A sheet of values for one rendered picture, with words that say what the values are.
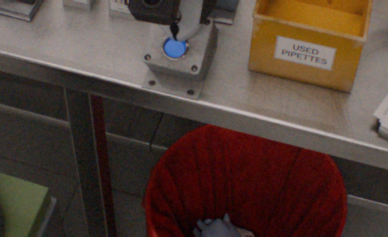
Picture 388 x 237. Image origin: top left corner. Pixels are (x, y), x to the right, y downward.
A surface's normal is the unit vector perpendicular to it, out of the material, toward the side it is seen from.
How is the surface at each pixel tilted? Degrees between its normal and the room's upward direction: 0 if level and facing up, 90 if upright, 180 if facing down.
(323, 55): 90
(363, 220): 0
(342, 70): 90
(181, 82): 0
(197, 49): 30
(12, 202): 2
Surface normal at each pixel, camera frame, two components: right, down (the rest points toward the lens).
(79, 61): 0.03, -0.58
